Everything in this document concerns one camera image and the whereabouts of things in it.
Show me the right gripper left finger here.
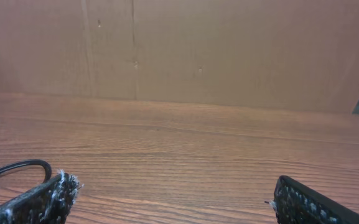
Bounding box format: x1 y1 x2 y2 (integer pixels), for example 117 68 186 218
0 170 81 224

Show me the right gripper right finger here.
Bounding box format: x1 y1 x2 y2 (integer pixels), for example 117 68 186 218
269 175 359 224

